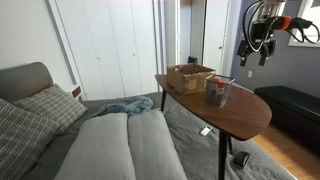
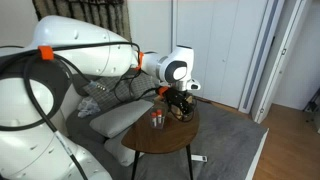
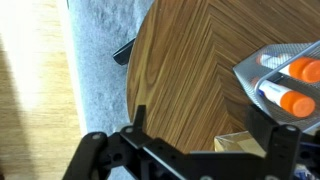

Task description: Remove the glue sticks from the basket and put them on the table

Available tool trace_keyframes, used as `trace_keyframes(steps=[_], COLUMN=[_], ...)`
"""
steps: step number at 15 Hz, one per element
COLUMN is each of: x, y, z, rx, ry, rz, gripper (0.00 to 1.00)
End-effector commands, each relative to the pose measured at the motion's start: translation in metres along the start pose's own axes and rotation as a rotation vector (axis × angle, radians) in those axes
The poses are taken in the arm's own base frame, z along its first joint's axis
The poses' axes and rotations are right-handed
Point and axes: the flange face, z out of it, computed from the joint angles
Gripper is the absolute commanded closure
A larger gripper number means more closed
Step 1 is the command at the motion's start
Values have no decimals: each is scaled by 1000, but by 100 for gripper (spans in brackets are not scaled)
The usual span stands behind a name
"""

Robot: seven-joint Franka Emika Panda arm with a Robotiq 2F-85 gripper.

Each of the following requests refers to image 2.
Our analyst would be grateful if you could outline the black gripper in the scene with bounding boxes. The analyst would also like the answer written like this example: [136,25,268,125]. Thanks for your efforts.
[165,88,193,114]

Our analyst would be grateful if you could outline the glue stick with orange cap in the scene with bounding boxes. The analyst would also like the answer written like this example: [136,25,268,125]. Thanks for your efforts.
[156,109,162,125]

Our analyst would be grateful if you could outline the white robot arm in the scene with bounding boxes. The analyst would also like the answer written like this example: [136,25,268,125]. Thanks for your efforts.
[0,15,198,180]

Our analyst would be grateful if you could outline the dark wooden side table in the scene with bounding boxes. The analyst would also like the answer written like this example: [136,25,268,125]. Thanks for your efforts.
[121,109,200,180]

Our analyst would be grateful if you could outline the grey plaid pillow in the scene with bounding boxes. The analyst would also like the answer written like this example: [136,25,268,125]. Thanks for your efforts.
[83,72,156,110]

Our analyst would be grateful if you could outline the light grey cushion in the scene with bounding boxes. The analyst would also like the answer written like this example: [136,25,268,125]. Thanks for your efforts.
[104,129,135,167]
[90,100,152,138]

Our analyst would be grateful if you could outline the white remote control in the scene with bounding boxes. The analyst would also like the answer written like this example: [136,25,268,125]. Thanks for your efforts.
[191,155,208,162]

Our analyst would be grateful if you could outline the grey floor rug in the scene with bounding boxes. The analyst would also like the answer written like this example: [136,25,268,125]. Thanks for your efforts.
[134,102,268,180]

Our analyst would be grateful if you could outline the white closet doors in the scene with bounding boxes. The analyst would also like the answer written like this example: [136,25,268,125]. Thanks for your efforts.
[176,0,268,108]

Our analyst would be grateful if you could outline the grey sofa bed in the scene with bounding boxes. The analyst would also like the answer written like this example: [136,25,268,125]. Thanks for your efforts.
[66,74,129,174]

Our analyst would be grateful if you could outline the mesh wire basket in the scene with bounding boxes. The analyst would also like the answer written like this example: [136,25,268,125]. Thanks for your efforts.
[148,107,166,129]

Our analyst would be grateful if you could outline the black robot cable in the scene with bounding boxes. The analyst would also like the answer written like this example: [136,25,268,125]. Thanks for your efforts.
[0,41,161,180]

